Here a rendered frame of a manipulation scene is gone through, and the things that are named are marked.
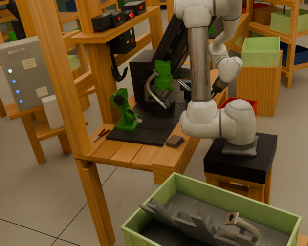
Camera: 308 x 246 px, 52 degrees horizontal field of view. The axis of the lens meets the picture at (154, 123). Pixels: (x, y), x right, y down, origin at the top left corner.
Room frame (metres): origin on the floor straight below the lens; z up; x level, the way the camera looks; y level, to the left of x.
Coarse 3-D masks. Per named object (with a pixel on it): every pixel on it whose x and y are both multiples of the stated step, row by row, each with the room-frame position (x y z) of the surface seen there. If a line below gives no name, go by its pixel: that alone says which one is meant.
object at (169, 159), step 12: (216, 72) 2.71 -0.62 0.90; (216, 96) 2.31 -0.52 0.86; (180, 132) 1.76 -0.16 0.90; (180, 144) 1.62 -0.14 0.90; (192, 144) 1.70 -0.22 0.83; (156, 156) 1.53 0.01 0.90; (168, 156) 1.51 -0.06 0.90; (180, 156) 1.50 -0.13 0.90; (156, 168) 1.46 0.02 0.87; (168, 168) 1.42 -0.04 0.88; (180, 168) 1.49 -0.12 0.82; (156, 180) 1.46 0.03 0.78
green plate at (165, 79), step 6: (156, 60) 2.15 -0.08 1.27; (168, 60) 2.11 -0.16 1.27; (156, 66) 2.14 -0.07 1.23; (162, 66) 2.12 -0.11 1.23; (168, 66) 2.10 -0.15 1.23; (162, 72) 2.11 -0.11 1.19; (168, 72) 2.09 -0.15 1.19; (156, 78) 2.12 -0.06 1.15; (162, 78) 2.10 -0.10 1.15; (168, 78) 2.08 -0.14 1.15; (156, 84) 2.11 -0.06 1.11; (162, 84) 2.09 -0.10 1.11; (168, 84) 2.07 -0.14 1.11
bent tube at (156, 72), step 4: (156, 72) 2.12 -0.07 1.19; (152, 76) 2.10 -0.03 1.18; (148, 80) 2.11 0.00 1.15; (148, 84) 2.11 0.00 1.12; (148, 88) 2.10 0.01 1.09; (148, 92) 2.09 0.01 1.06; (152, 92) 2.09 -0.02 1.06; (152, 96) 2.07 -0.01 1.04; (156, 96) 2.07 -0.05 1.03; (156, 100) 2.05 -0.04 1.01; (160, 100) 2.05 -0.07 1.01; (160, 104) 2.03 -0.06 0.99; (164, 108) 2.01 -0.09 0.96
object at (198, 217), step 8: (192, 216) 0.80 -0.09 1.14; (200, 216) 0.80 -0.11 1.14; (184, 224) 0.89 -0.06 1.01; (192, 224) 0.87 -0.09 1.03; (200, 224) 0.81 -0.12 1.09; (184, 232) 0.96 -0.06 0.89; (192, 232) 0.91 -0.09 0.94; (200, 232) 0.87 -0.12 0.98; (208, 232) 0.83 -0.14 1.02; (200, 240) 0.93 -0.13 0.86; (208, 240) 0.88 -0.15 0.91
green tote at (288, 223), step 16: (176, 176) 1.27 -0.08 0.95; (160, 192) 1.18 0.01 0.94; (192, 192) 1.21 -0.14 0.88; (208, 192) 1.15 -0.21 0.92; (224, 192) 1.10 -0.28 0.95; (224, 208) 1.10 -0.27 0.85; (240, 208) 1.05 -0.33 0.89; (256, 208) 1.00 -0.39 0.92; (272, 208) 0.96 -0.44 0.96; (128, 224) 0.99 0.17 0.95; (144, 224) 1.06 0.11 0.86; (272, 224) 0.96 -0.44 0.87; (288, 224) 0.91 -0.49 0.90; (128, 240) 0.96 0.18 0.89; (144, 240) 0.89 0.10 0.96
